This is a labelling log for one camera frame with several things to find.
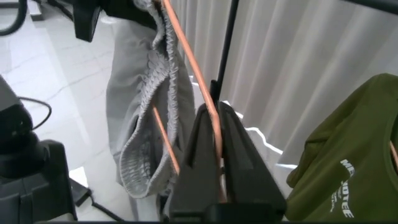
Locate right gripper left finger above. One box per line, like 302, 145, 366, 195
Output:
169, 104, 223, 222

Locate pink clothes hanger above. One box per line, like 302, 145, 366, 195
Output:
389, 140, 398, 174
151, 0, 228, 203

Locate green printed shirt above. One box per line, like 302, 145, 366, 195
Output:
284, 73, 398, 222

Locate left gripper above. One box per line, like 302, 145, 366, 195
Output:
73, 0, 156, 44

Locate pale grey shorts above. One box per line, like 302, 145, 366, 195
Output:
105, 0, 197, 222

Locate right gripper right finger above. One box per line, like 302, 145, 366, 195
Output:
214, 101, 287, 222

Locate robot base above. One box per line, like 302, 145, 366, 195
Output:
0, 74, 94, 222

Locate black cable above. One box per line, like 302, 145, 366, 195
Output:
0, 0, 28, 37
18, 96, 53, 131

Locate black clothes rack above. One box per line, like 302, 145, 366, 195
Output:
210, 0, 398, 105

